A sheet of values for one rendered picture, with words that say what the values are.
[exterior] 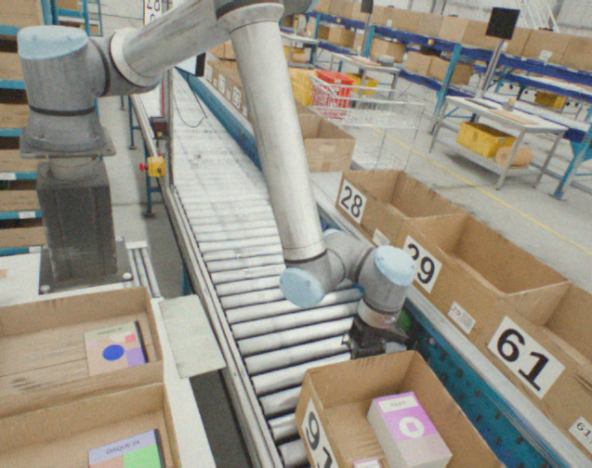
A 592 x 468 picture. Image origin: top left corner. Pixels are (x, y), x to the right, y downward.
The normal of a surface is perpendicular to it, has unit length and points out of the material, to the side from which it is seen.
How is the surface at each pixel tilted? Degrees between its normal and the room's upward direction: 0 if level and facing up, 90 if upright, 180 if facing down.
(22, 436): 89
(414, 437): 0
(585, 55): 90
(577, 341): 89
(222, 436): 0
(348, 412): 1
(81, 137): 70
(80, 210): 90
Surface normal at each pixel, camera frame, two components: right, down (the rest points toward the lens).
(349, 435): 0.15, -0.86
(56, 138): 0.25, 0.22
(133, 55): -0.53, 0.47
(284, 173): -0.02, 0.29
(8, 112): 0.35, 0.54
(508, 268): -0.90, 0.07
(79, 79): 0.81, 0.41
